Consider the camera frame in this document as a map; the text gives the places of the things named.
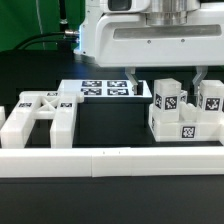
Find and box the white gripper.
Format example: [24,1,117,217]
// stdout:
[94,0,224,95]

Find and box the white chair seat part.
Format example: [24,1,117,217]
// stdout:
[148,102,224,145]

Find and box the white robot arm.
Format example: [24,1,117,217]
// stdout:
[74,0,224,92]

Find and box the tagged white cube nut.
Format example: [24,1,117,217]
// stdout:
[180,90,188,103]

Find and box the white left fence piece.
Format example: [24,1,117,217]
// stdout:
[0,106,5,130]

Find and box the white marker base plate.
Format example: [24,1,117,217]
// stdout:
[58,79,152,98]

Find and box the white front fence rail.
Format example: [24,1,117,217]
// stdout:
[0,146,224,178]

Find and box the black cable with connector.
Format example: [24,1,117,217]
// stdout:
[13,29,81,51]

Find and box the white chair back frame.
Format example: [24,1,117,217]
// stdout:
[0,91,84,149]

